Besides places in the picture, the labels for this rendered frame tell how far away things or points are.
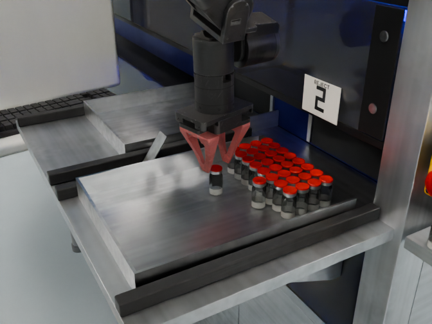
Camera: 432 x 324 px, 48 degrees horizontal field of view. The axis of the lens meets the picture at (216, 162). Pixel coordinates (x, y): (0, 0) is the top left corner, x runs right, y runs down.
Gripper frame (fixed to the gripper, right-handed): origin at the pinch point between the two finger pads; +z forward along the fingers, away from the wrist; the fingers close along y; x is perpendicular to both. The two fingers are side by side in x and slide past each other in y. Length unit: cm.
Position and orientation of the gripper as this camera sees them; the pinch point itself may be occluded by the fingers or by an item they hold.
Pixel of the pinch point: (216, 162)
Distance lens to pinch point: 75.5
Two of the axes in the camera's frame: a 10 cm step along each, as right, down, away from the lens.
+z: 0.2, 8.8, 4.7
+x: -6.8, -3.3, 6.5
